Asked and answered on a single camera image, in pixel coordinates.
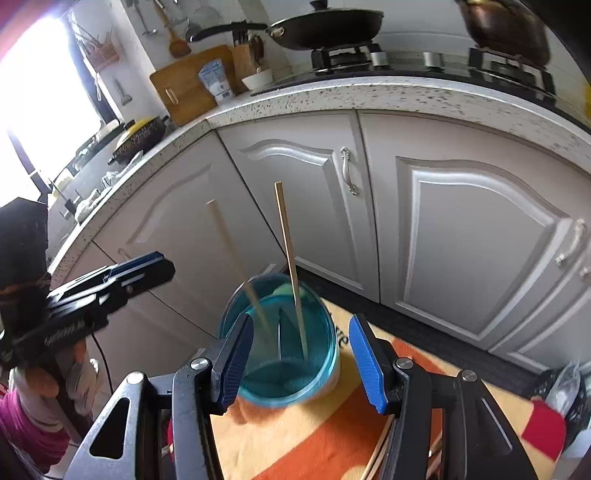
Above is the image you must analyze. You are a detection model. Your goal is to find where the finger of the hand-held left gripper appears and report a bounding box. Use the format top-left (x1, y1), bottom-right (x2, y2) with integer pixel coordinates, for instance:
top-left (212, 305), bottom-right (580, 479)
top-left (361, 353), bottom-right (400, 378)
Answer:
top-left (95, 259), bottom-right (176, 326)
top-left (51, 251), bottom-right (167, 303)

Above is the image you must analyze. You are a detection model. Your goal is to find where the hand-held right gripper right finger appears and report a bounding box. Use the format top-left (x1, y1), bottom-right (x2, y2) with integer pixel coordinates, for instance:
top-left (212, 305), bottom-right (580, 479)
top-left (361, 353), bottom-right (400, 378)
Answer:
top-left (349, 314), bottom-right (539, 480)

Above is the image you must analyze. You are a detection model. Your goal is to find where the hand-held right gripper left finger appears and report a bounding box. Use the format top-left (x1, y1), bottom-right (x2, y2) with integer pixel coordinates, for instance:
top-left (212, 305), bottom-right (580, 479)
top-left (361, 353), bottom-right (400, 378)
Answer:
top-left (65, 314), bottom-right (256, 480)

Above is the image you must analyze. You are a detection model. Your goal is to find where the blue translucent cup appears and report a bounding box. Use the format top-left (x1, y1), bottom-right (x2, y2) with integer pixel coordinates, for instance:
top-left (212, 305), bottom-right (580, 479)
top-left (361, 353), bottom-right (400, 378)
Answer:
top-left (218, 272), bottom-right (341, 409)

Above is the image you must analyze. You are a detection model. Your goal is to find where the light wooden chopstick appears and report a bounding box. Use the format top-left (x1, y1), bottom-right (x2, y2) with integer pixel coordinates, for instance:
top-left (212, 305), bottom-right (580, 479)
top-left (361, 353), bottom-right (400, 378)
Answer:
top-left (361, 418), bottom-right (394, 480)
top-left (206, 199), bottom-right (274, 334)
top-left (274, 182), bottom-right (309, 360)

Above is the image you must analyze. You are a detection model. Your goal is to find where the person's left forearm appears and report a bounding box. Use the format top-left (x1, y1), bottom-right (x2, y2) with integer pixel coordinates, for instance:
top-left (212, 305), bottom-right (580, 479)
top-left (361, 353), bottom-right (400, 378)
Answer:
top-left (0, 392), bottom-right (70, 472)

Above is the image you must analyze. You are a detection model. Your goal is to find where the person's left hand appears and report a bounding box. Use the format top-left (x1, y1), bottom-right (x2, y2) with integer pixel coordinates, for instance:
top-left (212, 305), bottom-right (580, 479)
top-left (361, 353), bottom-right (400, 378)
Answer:
top-left (9, 342), bottom-right (105, 430)

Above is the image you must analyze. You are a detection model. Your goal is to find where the white corner cabinet door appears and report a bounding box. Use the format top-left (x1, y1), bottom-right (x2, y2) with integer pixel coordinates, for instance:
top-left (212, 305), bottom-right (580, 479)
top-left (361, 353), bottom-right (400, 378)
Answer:
top-left (92, 134), bottom-right (282, 344)

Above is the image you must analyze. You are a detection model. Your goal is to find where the white rag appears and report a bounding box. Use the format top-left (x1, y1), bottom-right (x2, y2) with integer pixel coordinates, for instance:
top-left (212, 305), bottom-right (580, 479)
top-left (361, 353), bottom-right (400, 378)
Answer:
top-left (75, 173), bottom-right (115, 219)

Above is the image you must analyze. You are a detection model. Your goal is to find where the orange printed mat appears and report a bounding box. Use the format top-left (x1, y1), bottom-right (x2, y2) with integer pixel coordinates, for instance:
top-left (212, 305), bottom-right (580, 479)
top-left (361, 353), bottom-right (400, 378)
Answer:
top-left (166, 295), bottom-right (568, 480)

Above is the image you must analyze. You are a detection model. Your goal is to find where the black pot with yellow lid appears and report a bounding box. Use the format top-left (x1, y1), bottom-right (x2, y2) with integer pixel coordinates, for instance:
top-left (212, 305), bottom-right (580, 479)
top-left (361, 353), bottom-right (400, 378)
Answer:
top-left (108, 115), bottom-right (171, 166)

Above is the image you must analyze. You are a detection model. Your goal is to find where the hanging metal scraper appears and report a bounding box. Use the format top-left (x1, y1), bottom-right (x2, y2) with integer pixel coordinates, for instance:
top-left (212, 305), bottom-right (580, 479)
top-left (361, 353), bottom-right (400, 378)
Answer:
top-left (115, 78), bottom-right (136, 108)

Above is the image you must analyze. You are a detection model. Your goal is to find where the wooden cutting board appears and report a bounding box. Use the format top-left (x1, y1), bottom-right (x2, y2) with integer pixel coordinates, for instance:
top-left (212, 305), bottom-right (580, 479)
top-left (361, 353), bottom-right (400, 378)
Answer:
top-left (149, 45), bottom-right (236, 126)

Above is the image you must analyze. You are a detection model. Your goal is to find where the blue and white tube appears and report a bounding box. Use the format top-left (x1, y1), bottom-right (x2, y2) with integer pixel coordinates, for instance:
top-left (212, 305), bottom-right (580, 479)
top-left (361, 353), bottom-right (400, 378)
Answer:
top-left (198, 59), bottom-right (234, 106)

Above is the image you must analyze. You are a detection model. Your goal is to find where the clear plastic bag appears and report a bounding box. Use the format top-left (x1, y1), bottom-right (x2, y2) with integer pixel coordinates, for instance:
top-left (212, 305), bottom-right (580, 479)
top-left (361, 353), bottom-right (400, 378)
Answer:
top-left (531, 360), bottom-right (591, 462)

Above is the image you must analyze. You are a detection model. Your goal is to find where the small white bowl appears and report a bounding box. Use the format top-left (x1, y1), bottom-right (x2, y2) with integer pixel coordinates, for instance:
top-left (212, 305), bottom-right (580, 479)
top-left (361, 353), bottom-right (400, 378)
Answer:
top-left (241, 68), bottom-right (274, 92)

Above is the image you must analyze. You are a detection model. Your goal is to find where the wooden knife block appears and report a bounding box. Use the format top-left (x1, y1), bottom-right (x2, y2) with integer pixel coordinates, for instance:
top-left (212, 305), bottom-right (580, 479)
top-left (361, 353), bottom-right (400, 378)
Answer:
top-left (231, 30), bottom-right (266, 81)

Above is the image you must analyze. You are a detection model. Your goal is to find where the mesh strainer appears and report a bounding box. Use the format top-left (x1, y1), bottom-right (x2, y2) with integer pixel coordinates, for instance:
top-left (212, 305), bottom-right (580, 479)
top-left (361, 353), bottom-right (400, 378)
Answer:
top-left (188, 0), bottom-right (223, 35)

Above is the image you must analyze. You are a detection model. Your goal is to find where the black frying pan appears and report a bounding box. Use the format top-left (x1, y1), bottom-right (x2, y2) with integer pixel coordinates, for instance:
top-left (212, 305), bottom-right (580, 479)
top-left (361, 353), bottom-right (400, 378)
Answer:
top-left (186, 0), bottom-right (385, 51)

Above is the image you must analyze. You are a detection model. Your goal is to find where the black gas stove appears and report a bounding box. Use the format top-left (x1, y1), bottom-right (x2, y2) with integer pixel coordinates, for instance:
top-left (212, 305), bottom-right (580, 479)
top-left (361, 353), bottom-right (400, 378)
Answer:
top-left (252, 44), bottom-right (561, 100)

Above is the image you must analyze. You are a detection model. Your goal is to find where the dark metal cooking pot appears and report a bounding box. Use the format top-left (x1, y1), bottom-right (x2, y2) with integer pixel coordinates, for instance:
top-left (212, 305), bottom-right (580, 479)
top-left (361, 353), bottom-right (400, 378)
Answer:
top-left (455, 0), bottom-right (552, 65)

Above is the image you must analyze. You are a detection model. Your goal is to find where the black cable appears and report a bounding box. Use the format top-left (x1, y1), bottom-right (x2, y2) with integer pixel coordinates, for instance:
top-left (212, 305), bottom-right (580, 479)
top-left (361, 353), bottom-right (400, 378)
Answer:
top-left (90, 332), bottom-right (115, 395)

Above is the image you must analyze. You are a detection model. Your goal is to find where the metal cabinet handle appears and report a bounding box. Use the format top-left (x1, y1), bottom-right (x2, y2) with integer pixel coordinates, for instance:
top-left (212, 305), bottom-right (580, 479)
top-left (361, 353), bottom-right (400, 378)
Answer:
top-left (341, 148), bottom-right (358, 195)
top-left (556, 220), bottom-right (586, 268)

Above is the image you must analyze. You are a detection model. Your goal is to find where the wall chopstick basket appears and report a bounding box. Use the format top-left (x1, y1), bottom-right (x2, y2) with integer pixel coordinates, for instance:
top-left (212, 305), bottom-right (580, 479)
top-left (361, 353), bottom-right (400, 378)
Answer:
top-left (74, 25), bottom-right (122, 72)

